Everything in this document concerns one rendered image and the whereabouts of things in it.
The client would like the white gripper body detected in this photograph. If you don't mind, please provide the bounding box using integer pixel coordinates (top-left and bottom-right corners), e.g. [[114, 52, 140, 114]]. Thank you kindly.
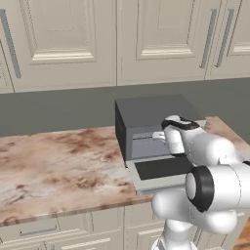
[[152, 130, 167, 142]]

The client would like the grey toaster oven rack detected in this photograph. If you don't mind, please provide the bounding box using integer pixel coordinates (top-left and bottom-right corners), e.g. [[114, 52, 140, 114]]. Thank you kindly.
[[133, 133, 156, 142]]

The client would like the dark grey toaster oven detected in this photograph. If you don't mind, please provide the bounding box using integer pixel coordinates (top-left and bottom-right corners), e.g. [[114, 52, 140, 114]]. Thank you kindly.
[[114, 94, 208, 164]]

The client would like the grey toaster oven door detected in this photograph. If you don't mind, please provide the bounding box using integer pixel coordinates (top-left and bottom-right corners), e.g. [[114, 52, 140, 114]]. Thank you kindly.
[[124, 153, 197, 196]]

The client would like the cream base cupboard door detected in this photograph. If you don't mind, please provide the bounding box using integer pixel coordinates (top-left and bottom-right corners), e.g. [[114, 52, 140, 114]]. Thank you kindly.
[[123, 221, 168, 250], [43, 227, 126, 250], [194, 211, 249, 250]]

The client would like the cream drawer front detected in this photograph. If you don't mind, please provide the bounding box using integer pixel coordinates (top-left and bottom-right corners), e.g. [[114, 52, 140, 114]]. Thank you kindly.
[[0, 216, 61, 244]]

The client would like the cream wall cupboard door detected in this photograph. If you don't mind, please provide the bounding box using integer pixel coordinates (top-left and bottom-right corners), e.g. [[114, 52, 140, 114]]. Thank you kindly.
[[0, 0, 118, 94], [0, 39, 16, 95], [115, 0, 223, 87], [204, 0, 250, 81]]

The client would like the grey cupboard handle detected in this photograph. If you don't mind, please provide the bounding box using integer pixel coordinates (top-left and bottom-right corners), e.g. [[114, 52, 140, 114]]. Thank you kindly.
[[199, 8, 218, 69], [0, 8, 22, 80], [214, 8, 235, 69]]

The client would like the grey drawer handle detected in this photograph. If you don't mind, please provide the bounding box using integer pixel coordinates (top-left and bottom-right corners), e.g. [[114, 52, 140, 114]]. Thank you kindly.
[[19, 225, 59, 237]]

